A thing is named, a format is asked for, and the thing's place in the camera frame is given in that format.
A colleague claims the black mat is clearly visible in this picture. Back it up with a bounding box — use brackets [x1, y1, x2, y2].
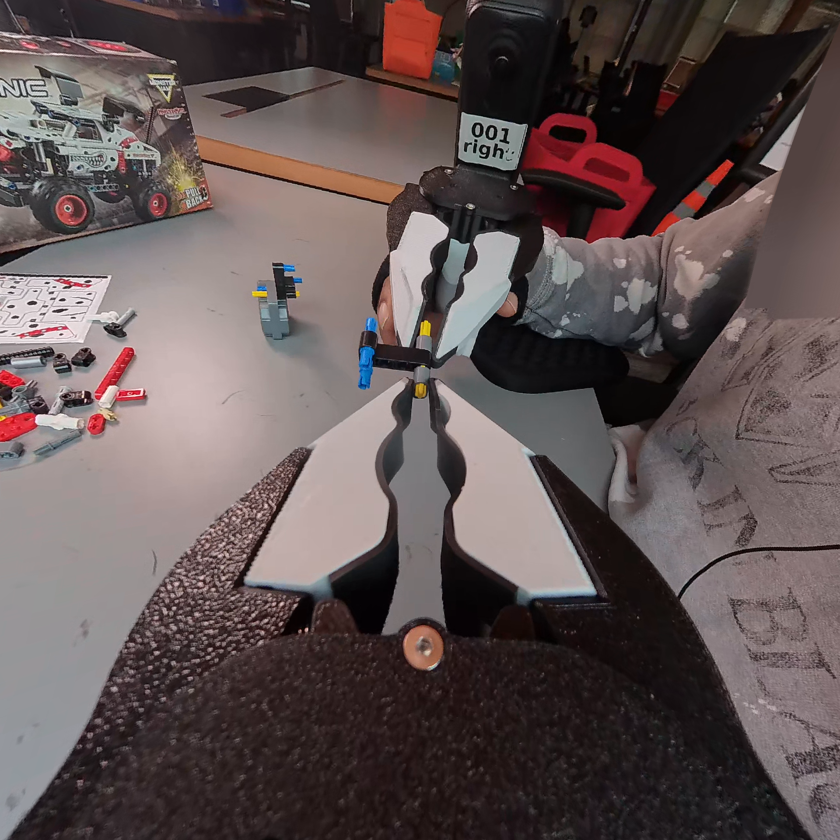
[203, 79, 347, 119]

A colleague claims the grey table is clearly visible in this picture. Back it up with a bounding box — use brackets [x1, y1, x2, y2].
[182, 66, 460, 188]

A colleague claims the toy truck cardboard box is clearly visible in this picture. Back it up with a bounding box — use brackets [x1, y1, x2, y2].
[0, 31, 214, 253]

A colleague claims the person's right hand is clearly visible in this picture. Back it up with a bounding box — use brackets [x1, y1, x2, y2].
[376, 276, 521, 347]

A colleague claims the red plastic canister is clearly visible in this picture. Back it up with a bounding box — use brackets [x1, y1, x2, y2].
[528, 113, 599, 172]
[545, 141, 657, 245]

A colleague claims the pile of red white bricks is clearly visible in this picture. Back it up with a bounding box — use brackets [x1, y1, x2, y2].
[0, 307, 148, 460]

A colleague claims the person's right forearm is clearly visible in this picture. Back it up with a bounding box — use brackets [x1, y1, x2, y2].
[518, 172, 788, 362]

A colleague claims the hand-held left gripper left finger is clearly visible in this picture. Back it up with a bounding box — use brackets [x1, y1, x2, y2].
[243, 378, 416, 601]

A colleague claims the orange reflective vest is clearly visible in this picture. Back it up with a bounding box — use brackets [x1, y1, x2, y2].
[653, 157, 736, 236]

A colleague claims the small black toy brick assembly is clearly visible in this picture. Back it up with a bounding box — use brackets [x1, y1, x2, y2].
[356, 316, 435, 403]

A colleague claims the thin black cable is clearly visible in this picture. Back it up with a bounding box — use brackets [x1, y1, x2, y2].
[676, 543, 840, 599]

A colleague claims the grey toy motor block assembly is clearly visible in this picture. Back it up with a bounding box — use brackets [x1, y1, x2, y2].
[252, 261, 304, 341]

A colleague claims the black office chair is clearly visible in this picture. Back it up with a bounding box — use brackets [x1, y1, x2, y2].
[521, 26, 831, 263]

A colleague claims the black knit cloth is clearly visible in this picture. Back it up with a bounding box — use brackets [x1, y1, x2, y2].
[471, 320, 631, 424]

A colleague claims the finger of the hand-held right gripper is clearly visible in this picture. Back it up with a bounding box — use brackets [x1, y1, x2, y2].
[388, 212, 455, 349]
[432, 228, 524, 368]

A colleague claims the orange crate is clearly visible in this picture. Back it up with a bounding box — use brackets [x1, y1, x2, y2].
[382, 0, 445, 81]

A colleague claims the white sticker sheet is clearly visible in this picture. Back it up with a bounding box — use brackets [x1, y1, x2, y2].
[0, 272, 112, 345]

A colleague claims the grey desk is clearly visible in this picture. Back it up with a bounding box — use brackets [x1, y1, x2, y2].
[0, 138, 614, 840]

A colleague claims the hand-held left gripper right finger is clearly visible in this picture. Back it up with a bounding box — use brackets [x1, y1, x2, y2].
[428, 379, 599, 605]

